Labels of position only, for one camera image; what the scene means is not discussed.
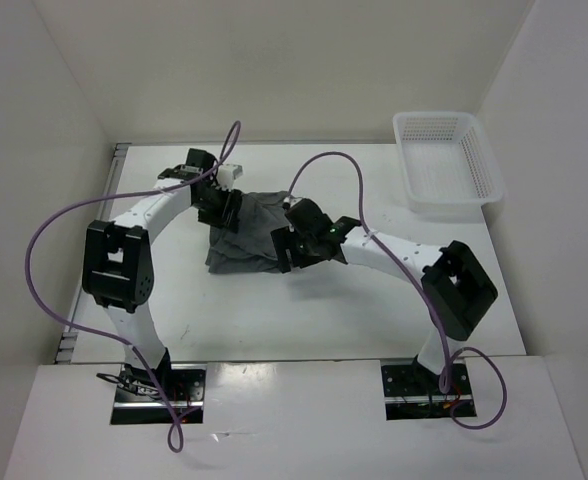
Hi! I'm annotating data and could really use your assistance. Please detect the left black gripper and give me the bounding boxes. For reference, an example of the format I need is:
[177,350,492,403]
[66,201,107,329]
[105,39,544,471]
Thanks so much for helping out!
[194,183,242,233]

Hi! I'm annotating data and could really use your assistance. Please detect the grey shorts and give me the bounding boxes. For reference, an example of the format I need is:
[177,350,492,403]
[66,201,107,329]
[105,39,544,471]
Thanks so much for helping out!
[205,190,289,275]

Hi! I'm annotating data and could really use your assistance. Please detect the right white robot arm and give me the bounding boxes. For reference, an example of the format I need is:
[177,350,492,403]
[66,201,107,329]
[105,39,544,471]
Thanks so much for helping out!
[271,198,498,393]

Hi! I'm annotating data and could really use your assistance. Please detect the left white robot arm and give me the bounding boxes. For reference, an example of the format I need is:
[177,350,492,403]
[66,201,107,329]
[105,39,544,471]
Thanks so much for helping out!
[82,149,243,400]

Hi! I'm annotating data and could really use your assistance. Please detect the white plastic basket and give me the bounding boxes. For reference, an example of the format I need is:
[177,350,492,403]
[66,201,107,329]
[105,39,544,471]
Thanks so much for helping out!
[392,111,505,215]

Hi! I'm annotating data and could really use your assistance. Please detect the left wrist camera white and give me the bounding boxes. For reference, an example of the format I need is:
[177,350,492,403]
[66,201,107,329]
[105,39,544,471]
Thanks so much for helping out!
[216,164,243,191]

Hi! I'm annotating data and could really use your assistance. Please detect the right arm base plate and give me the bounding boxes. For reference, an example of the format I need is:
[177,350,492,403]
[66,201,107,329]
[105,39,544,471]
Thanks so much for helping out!
[380,361,477,421]

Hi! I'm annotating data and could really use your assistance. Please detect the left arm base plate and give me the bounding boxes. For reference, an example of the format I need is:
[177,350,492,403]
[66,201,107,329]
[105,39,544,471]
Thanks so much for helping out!
[110,363,206,426]

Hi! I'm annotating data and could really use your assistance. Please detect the aluminium table frame rail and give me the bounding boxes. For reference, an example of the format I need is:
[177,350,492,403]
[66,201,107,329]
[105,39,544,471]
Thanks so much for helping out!
[53,143,130,365]

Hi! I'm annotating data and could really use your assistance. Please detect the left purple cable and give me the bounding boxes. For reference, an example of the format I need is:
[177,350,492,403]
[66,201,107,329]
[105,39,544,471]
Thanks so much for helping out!
[26,120,243,453]

